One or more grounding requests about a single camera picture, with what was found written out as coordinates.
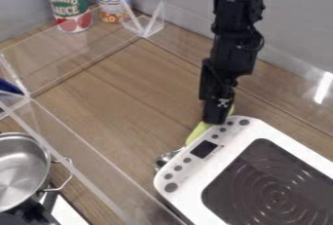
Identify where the clear acrylic corner bracket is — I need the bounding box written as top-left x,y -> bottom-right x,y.
119,0 -> 165,39

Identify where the white and black stove top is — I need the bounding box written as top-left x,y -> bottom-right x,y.
154,116 -> 333,225

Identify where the steel pot with handle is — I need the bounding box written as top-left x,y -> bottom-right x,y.
0,132 -> 73,212

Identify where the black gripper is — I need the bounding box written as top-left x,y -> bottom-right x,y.
198,0 -> 265,126

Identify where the tomato sauce can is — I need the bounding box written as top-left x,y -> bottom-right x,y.
48,0 -> 93,33

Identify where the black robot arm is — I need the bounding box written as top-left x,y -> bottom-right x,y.
200,0 -> 265,125

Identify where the blue object at left edge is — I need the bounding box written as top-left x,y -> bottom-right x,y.
0,78 -> 24,95

